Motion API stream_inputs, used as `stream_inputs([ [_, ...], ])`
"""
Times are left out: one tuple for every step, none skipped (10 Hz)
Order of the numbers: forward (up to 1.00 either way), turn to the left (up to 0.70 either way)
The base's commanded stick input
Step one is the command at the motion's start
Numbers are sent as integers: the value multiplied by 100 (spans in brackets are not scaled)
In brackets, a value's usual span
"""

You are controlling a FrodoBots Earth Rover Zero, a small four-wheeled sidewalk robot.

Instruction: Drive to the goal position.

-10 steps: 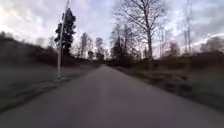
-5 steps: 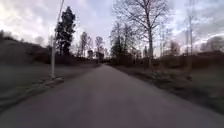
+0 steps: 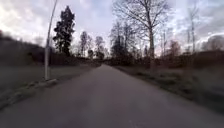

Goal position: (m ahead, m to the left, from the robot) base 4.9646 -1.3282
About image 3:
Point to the row of distant trees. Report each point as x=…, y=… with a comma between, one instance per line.
x=91, y=46

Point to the grey asphalt path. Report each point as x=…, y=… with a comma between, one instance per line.
x=106, y=100

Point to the big bare tree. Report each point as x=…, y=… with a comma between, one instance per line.
x=151, y=40

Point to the dark conifer tree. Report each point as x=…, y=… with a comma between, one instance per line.
x=64, y=33

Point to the pale street lamp pole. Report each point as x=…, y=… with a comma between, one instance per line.
x=47, y=56

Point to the frosty grass field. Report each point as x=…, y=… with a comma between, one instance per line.
x=180, y=81

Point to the row of trees and bushes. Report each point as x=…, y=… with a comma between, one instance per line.
x=193, y=53

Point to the frosty grass verge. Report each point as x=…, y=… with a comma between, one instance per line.
x=30, y=76

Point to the dark hedge bank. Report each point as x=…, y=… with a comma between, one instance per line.
x=23, y=53

